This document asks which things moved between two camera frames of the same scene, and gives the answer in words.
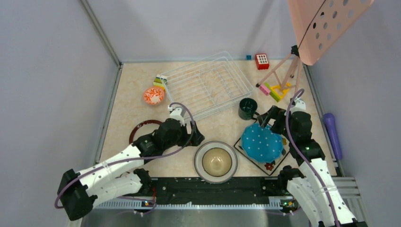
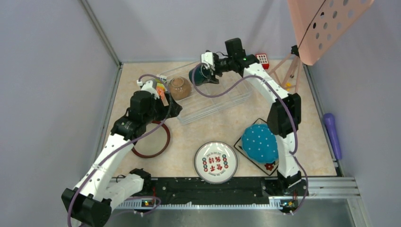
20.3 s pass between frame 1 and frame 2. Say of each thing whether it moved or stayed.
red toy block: stayed
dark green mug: moved
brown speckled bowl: moved
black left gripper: moved
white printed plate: stayed
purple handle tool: stayed
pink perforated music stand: stayed
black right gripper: moved
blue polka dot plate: stayed
